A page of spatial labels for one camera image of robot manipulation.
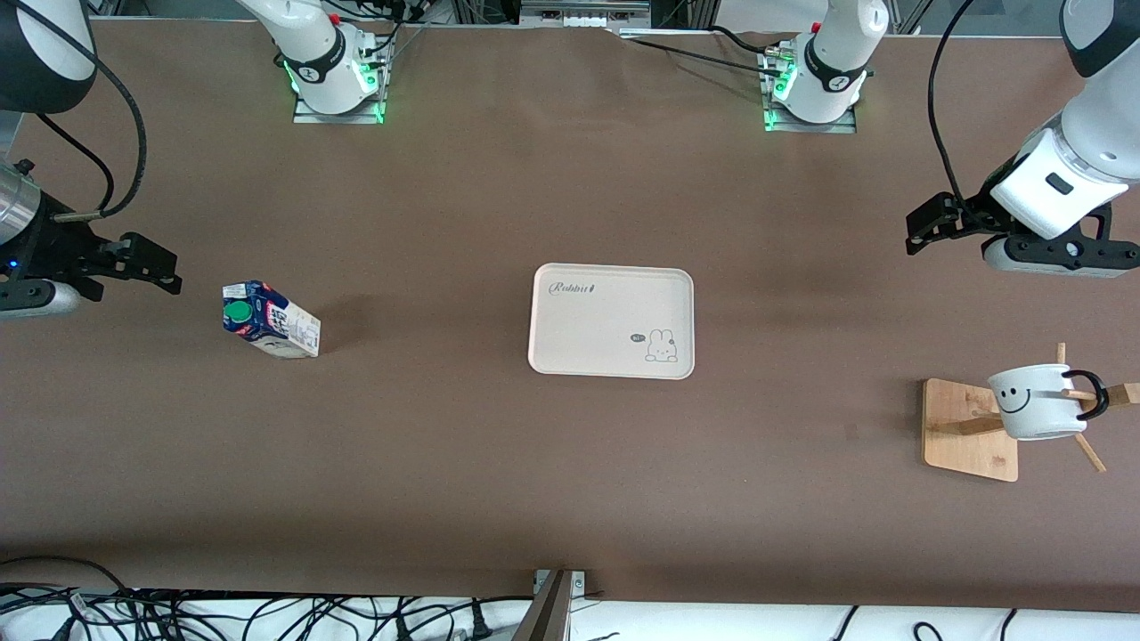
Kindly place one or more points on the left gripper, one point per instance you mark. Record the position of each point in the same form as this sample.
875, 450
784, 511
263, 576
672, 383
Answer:
977, 216

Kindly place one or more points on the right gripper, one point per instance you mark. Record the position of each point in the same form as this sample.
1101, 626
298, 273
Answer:
46, 250

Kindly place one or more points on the blue white milk carton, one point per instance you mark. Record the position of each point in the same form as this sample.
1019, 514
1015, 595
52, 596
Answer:
285, 329

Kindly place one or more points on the white smiley face cup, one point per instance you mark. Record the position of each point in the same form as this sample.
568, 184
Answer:
1033, 418

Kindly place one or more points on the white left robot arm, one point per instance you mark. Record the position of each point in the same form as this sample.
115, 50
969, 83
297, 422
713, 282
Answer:
828, 98

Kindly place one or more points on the cream rabbit print tray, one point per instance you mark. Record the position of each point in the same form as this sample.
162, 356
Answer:
588, 329

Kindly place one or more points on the wooden mug stand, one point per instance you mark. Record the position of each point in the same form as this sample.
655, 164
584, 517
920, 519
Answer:
966, 445

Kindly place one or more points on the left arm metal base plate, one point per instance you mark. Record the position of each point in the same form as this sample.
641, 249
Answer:
846, 128

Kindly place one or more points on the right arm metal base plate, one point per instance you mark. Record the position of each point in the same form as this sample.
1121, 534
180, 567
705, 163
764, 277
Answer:
307, 117

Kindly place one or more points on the small metal corner bracket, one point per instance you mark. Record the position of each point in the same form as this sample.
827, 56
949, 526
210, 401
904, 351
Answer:
577, 583

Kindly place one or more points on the aluminium profile post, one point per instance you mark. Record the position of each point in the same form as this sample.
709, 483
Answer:
548, 619

